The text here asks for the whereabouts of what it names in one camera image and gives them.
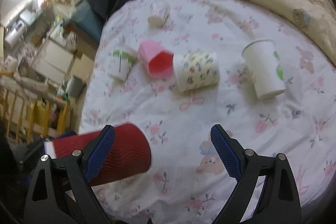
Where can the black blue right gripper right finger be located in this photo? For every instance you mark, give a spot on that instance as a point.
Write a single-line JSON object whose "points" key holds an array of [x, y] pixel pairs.
{"points": [[279, 199]]}

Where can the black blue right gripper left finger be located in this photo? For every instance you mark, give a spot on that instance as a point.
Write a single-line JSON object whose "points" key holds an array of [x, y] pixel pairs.
{"points": [[60, 191]]}

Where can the dark red ribbed paper cup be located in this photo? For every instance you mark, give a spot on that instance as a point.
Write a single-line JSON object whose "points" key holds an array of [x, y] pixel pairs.
{"points": [[124, 152]]}

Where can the cartoon print paper cup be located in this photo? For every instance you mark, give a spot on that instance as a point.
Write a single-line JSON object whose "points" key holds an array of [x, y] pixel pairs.
{"points": [[196, 70]]}

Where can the white cup green leaf print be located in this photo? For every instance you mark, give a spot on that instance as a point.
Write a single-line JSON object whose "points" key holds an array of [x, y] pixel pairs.
{"points": [[263, 62]]}

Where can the white cup green drip print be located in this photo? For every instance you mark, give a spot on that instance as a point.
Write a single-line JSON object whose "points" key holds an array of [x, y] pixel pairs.
{"points": [[121, 61]]}

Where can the pink faceted plastic cup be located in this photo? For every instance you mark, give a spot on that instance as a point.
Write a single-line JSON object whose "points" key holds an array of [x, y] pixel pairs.
{"points": [[157, 60]]}

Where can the small white patterned paper cup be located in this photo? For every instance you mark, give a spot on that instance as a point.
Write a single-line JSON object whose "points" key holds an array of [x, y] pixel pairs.
{"points": [[159, 11]]}

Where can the floral white bed sheet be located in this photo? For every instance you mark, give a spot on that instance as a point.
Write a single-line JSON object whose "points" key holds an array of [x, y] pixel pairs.
{"points": [[187, 183]]}

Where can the grey trash bin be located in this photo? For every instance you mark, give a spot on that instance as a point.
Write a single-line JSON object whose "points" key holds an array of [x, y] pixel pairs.
{"points": [[75, 86]]}

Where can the teal bed side cushion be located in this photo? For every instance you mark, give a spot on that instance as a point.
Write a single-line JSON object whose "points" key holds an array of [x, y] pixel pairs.
{"points": [[84, 22]]}

